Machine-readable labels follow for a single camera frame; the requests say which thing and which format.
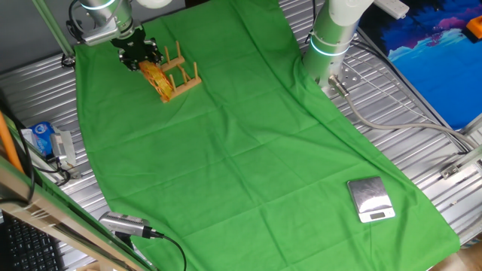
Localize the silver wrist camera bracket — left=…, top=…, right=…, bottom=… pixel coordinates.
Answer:
left=80, top=22, right=122, bottom=47

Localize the black keyboard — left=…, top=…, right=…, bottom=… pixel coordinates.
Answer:
left=2, top=213, right=63, bottom=271

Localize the green frame pole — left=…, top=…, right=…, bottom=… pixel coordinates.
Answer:
left=31, top=0, right=76, bottom=58

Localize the white power strip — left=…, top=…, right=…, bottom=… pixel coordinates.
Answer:
left=374, top=0, right=410, bottom=20

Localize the aluminium rail bracket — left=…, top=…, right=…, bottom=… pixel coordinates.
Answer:
left=439, top=145, right=482, bottom=181

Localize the orange box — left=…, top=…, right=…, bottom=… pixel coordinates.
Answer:
left=465, top=15, right=482, bottom=41

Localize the black camera cable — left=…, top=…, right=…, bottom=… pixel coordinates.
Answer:
left=150, top=229, right=188, bottom=271

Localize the orange woven basket dish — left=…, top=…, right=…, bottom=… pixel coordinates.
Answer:
left=138, top=59, right=175, bottom=100

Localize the wooden desk board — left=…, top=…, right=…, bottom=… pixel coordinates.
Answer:
left=0, top=157, right=151, bottom=271

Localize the orange pole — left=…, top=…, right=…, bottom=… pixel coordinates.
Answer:
left=0, top=111, right=25, bottom=175

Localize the blue landscape poster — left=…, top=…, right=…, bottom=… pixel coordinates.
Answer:
left=359, top=0, right=482, bottom=131

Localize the silver camera on stand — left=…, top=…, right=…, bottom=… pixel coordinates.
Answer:
left=98, top=211, right=154, bottom=239

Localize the blue tissue pack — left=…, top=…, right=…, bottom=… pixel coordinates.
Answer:
left=29, top=120, right=57, bottom=157

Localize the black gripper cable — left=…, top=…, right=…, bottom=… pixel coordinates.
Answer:
left=66, top=0, right=86, bottom=43

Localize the silver kitchen scale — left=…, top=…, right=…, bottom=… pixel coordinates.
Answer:
left=346, top=175, right=397, bottom=224

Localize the black pole clamp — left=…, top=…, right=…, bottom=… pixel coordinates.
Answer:
left=61, top=52, right=77, bottom=69

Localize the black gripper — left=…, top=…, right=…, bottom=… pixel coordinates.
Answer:
left=111, top=27, right=166, bottom=73

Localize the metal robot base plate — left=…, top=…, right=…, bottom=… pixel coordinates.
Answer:
left=319, top=62, right=363, bottom=99

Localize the green cloth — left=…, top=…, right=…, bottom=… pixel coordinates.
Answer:
left=74, top=0, right=461, bottom=271

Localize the thick black hanging cable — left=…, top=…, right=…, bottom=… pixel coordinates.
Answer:
left=0, top=101, right=37, bottom=206

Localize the wooden dish rack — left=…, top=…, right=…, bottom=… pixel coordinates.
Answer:
left=159, top=40, right=203, bottom=104

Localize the thick grey robot cable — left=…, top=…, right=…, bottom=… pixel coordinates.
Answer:
left=328, top=74, right=478, bottom=151

